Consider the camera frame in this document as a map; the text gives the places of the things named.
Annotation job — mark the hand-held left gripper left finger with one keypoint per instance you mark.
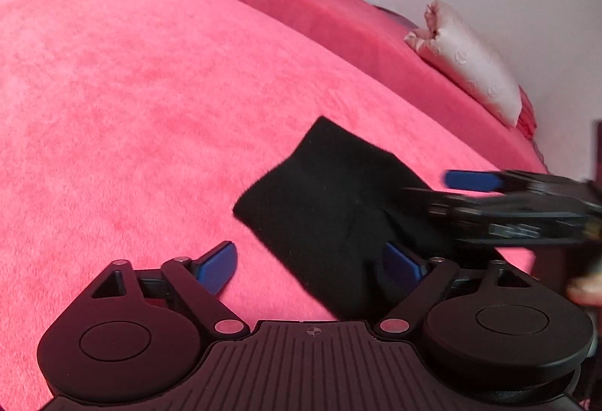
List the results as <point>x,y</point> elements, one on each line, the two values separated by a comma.
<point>218,267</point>

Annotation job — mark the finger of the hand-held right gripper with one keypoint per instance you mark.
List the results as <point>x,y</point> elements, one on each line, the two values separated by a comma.
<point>432,204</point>
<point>470,180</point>

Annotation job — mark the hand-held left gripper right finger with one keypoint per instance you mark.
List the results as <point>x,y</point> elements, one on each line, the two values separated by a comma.
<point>399,267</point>

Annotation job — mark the black knit pants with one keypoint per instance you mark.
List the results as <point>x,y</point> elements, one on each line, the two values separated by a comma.
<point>329,213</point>

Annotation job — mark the person's right hand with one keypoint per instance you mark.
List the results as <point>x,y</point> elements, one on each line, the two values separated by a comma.
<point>585,289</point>

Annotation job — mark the folded pink cloth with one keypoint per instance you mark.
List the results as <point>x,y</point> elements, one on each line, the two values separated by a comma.
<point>527,114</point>

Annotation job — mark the cream patterned pillow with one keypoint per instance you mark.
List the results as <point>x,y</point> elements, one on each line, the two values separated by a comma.
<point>475,67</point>

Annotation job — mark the pink fleece blanket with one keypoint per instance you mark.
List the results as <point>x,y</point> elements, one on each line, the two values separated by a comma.
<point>141,110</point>

